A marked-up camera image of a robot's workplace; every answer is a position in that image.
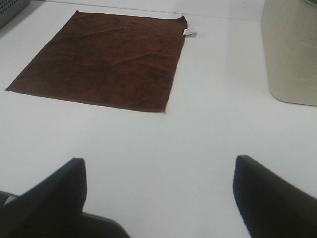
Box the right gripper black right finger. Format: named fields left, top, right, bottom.
left=233, top=155, right=317, bottom=238

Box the brown towel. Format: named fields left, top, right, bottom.
left=7, top=11, right=188, bottom=113

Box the grey perforated laundry basket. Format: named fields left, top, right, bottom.
left=0, top=0, right=30, bottom=27

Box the beige bin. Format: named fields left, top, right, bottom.
left=261, top=0, right=317, bottom=106

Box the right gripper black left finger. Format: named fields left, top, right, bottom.
left=0, top=158, right=129, bottom=238

